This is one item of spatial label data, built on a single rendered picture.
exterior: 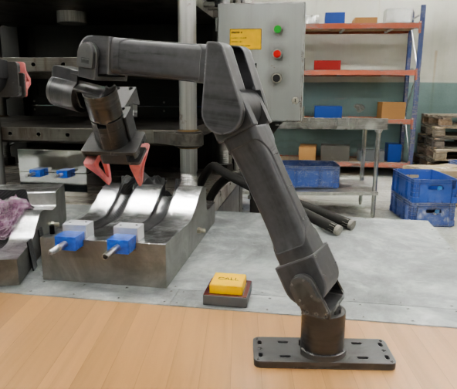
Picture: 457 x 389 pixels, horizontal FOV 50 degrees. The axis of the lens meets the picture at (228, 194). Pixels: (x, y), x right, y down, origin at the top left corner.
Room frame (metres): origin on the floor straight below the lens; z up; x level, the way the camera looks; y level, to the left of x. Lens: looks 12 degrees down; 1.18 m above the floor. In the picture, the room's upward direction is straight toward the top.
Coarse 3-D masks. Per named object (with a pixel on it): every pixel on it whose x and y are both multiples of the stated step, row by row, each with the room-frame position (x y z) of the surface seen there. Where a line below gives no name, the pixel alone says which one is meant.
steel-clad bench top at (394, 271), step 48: (240, 240) 1.20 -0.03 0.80; (336, 240) 1.20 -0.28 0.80; (384, 240) 1.21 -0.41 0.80; (432, 240) 1.21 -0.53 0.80; (0, 288) 0.88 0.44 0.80; (48, 288) 0.88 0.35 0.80; (96, 288) 0.89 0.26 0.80; (144, 288) 0.89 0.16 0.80; (192, 288) 0.89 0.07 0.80; (384, 288) 0.89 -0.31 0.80; (432, 288) 0.90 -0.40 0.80
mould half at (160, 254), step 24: (144, 192) 1.20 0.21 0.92; (192, 192) 1.19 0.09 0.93; (96, 216) 1.12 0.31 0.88; (120, 216) 1.11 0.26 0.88; (144, 216) 1.11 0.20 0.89; (168, 216) 1.11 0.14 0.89; (192, 216) 1.10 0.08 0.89; (48, 240) 0.92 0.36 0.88; (96, 240) 0.91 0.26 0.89; (144, 240) 0.91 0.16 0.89; (168, 240) 0.91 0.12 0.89; (192, 240) 1.10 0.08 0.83; (48, 264) 0.93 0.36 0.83; (72, 264) 0.92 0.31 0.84; (96, 264) 0.91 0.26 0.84; (120, 264) 0.90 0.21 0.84; (144, 264) 0.89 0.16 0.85; (168, 264) 0.90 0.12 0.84
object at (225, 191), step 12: (12, 168) 2.42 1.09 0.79; (144, 168) 2.45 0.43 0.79; (156, 168) 2.45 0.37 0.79; (168, 168) 2.45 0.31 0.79; (12, 180) 2.10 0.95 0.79; (168, 180) 2.13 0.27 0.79; (216, 180) 2.15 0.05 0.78; (228, 192) 2.09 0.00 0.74; (72, 204) 1.68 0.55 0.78; (84, 204) 1.67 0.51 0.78; (216, 204) 1.80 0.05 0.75
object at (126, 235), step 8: (120, 224) 0.93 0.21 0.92; (128, 224) 0.93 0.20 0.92; (136, 224) 0.93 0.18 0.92; (120, 232) 0.91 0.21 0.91; (128, 232) 0.91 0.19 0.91; (136, 232) 0.90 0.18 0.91; (112, 240) 0.87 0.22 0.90; (120, 240) 0.87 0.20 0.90; (128, 240) 0.87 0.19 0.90; (136, 240) 0.90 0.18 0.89; (112, 248) 0.84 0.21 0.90; (120, 248) 0.87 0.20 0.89; (128, 248) 0.86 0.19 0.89; (104, 256) 0.82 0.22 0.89
